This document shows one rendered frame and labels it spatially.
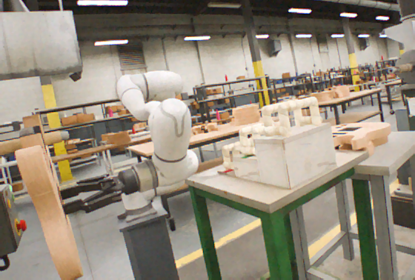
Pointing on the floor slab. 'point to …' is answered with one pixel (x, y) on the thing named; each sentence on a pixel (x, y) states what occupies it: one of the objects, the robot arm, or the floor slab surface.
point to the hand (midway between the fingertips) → (63, 201)
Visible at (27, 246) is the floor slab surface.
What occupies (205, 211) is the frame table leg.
